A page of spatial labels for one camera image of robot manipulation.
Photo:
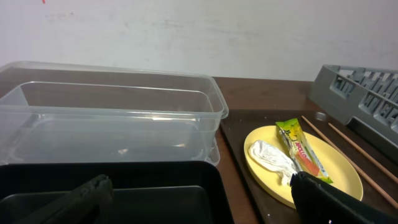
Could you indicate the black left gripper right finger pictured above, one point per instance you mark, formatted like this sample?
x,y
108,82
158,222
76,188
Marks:
x,y
318,202

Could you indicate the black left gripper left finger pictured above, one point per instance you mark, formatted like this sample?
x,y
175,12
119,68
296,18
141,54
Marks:
x,y
88,203

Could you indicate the green snack wrapper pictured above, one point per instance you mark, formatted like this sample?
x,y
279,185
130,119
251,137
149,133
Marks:
x,y
300,151

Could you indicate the white tissue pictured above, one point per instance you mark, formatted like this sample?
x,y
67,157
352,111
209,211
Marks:
x,y
274,160

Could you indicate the wooden chopstick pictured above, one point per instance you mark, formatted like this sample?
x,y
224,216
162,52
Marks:
x,y
358,169
365,154

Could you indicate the grey dishwasher rack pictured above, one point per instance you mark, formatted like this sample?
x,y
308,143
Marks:
x,y
364,99

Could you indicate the yellow plate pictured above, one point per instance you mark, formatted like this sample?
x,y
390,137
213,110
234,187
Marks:
x,y
342,173

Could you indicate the dark brown serving tray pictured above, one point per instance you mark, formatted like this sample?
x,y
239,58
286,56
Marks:
x,y
240,123

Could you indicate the black plastic tray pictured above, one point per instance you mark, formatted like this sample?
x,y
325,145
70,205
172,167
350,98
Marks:
x,y
144,192

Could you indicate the clear plastic bin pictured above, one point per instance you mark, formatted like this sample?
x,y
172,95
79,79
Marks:
x,y
62,113

